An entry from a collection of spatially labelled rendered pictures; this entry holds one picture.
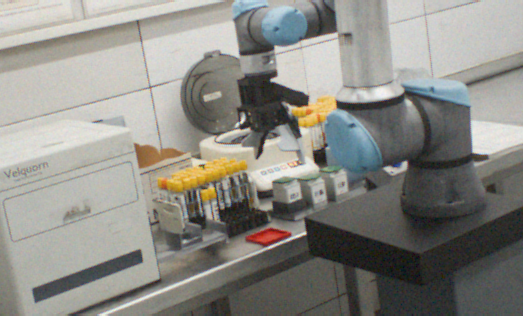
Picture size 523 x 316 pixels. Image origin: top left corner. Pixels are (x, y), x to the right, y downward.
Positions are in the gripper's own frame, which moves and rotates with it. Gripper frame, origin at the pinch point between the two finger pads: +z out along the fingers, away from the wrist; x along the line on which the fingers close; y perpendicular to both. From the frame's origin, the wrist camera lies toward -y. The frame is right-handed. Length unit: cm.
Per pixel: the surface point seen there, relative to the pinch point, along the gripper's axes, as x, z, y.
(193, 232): 2.4, 6.5, 27.4
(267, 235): 6.0, 11.7, 12.0
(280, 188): 0.5, 5.2, 2.1
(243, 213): -5.1, 9.5, 8.7
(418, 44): -49, -5, -105
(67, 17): -56, -36, 13
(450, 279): 48, 15, 8
